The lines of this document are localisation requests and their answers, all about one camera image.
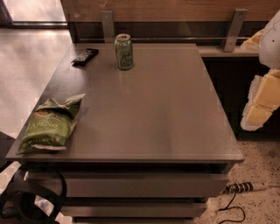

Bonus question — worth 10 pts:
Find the grey drawer cabinet table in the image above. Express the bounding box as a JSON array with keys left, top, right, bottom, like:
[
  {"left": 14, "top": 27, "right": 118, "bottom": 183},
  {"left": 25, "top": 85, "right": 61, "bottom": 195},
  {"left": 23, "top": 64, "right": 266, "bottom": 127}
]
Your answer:
[{"left": 7, "top": 44, "right": 243, "bottom": 224}]

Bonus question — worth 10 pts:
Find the metal bracket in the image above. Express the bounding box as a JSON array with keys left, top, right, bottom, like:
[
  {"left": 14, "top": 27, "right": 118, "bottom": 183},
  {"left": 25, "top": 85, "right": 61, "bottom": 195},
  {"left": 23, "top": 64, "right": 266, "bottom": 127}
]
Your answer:
[
  {"left": 101, "top": 10, "right": 115, "bottom": 43},
  {"left": 223, "top": 9, "right": 248, "bottom": 53}
]

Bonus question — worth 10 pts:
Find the left metal bracket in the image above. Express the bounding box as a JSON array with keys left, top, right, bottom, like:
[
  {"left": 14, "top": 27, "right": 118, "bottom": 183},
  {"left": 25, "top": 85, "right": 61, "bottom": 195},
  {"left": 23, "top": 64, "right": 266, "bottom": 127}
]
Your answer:
[{"left": 101, "top": 10, "right": 115, "bottom": 43}]

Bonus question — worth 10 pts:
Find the black snack bar wrapper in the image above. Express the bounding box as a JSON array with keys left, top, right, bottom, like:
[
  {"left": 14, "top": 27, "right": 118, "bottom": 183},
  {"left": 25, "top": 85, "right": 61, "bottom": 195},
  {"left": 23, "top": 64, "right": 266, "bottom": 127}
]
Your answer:
[{"left": 72, "top": 48, "right": 99, "bottom": 67}]

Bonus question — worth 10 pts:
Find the green soda can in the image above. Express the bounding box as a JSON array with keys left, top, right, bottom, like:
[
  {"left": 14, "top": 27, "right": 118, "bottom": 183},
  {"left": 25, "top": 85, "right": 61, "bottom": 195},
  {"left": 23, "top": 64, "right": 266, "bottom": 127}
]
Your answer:
[{"left": 115, "top": 33, "right": 133, "bottom": 70}]

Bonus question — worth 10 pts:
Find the wooden wall shelf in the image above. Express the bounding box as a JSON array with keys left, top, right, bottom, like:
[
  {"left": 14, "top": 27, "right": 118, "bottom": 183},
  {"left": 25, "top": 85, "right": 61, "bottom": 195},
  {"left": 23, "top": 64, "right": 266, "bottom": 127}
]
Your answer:
[{"left": 60, "top": 0, "right": 280, "bottom": 56}]

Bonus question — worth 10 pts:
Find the right metal bracket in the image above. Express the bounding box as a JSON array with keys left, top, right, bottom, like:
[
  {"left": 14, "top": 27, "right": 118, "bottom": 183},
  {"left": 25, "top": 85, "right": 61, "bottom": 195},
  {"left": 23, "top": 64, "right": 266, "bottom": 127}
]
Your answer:
[{"left": 223, "top": 9, "right": 248, "bottom": 53}]

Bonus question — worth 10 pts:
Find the green jalapeno chip bag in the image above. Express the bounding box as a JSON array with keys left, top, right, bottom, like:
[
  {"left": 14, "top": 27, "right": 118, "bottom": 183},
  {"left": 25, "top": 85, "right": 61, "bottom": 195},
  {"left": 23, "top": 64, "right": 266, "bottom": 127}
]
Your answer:
[{"left": 17, "top": 94, "right": 85, "bottom": 155}]

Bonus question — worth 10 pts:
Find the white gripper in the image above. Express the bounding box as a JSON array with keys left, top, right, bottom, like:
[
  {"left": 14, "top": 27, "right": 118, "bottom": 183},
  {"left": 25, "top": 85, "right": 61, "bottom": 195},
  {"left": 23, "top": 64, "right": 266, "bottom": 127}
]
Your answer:
[{"left": 241, "top": 10, "right": 280, "bottom": 131}]

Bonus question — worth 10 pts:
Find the black power cable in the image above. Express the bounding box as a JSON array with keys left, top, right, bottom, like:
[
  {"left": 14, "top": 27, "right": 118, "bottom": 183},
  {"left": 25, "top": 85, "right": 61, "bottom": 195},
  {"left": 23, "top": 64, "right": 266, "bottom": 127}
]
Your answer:
[{"left": 218, "top": 189, "right": 247, "bottom": 224}]

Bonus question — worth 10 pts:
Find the white power strip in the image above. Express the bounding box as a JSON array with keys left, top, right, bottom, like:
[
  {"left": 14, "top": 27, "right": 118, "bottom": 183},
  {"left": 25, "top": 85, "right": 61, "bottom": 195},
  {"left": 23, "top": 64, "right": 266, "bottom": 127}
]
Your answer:
[{"left": 222, "top": 182, "right": 269, "bottom": 194}]

